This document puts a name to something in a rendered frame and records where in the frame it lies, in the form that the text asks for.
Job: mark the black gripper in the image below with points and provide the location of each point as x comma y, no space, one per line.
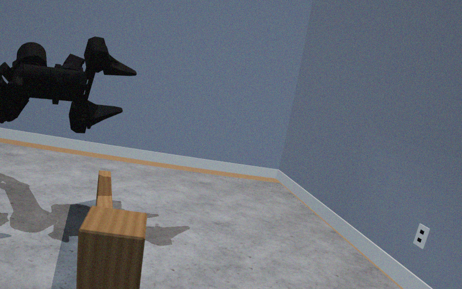
70,85

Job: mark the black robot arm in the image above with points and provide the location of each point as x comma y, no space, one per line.
29,77

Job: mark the brown wooden post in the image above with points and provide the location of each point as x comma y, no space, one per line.
110,249

